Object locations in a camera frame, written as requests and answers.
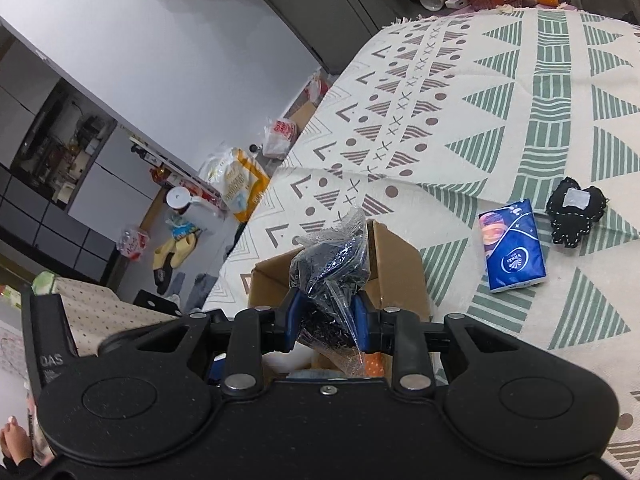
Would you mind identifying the small red white bag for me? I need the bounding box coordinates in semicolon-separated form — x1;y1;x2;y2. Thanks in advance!
117;227;151;262

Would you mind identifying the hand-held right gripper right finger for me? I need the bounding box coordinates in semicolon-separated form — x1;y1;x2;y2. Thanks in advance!
352;294;521;395

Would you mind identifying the black felt plush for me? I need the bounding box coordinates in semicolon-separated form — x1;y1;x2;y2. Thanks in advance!
545;176;609;250

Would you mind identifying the triangle patterned blanket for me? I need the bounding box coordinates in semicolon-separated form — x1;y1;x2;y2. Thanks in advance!
202;7;640;476

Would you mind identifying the red white plastic bag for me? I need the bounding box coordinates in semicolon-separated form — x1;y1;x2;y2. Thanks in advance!
262;116;300;160

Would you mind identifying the dotted beige cloth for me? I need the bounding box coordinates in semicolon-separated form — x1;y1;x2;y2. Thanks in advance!
55;280;182;357

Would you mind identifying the dark grey wardrobe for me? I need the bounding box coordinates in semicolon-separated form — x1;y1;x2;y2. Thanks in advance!
227;0;423;75

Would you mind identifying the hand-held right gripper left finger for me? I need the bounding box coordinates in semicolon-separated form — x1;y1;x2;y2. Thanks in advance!
100;290;305;395

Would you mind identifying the clear bag of black items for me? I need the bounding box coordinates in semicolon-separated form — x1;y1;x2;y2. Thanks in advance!
289;207;372;377

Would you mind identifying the white cabinet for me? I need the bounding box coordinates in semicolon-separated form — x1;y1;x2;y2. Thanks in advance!
0;25;168;293

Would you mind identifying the blue fluffy plush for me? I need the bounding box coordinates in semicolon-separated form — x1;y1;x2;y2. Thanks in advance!
287;369;342;381

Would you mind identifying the blue tissue pack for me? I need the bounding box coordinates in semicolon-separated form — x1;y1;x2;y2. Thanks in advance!
477;199;549;294

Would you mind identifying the yellow white plastic bag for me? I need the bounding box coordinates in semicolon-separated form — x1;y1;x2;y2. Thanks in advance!
199;145;272;224

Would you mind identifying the white humidifier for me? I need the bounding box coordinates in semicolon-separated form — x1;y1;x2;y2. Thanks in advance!
166;186;202;214

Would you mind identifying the brown cardboard box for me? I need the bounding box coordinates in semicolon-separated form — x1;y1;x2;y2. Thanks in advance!
247;219;434;377

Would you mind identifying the person's left hand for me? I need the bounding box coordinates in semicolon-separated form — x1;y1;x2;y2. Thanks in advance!
0;416;37;467

